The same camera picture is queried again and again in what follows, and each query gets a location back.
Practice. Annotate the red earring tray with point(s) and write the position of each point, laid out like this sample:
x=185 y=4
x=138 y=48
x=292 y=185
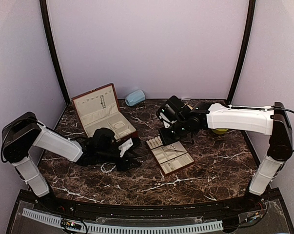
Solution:
x=171 y=158

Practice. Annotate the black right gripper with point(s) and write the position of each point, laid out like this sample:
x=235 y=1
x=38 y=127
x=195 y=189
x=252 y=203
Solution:
x=166 y=138

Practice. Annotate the green small bowl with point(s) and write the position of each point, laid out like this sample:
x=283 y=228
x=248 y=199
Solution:
x=219 y=131

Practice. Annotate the silver bangle right compartment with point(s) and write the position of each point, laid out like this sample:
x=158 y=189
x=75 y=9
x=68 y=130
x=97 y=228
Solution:
x=124 y=133

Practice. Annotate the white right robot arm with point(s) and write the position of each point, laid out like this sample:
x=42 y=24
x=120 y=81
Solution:
x=271 y=121

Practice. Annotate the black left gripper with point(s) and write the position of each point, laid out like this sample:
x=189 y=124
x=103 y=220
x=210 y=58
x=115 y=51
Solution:
x=124 y=165

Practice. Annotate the silver bangle compartment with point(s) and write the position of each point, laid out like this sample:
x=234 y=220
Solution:
x=119 y=125
x=124 y=133

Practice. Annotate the light blue cup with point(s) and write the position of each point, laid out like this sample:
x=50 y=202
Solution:
x=135 y=98

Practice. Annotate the red wooden jewelry box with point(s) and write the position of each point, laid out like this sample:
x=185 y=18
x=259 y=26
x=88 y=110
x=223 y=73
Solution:
x=99 y=108

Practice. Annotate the white slotted cable duct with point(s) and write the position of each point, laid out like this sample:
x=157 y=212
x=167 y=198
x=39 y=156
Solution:
x=122 y=226

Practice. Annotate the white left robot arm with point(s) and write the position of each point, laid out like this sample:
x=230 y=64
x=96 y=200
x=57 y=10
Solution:
x=26 y=133

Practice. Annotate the silver bangle back compartment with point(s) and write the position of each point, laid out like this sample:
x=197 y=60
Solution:
x=119 y=125

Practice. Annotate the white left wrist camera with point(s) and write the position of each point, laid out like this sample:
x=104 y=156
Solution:
x=129 y=144

